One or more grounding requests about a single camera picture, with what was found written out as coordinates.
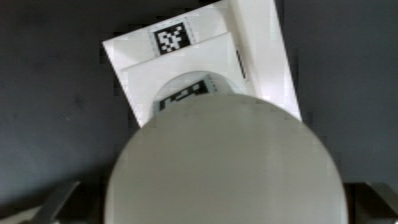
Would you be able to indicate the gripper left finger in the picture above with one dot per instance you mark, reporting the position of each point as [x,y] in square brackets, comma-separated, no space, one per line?
[42,214]

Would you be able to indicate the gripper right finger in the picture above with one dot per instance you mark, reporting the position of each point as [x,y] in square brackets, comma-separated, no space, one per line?
[378,204]

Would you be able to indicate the white lamp bulb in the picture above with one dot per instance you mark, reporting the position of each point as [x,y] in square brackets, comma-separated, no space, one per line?
[225,163]

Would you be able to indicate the white lamp base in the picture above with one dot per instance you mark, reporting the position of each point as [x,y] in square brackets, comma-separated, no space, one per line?
[209,52]

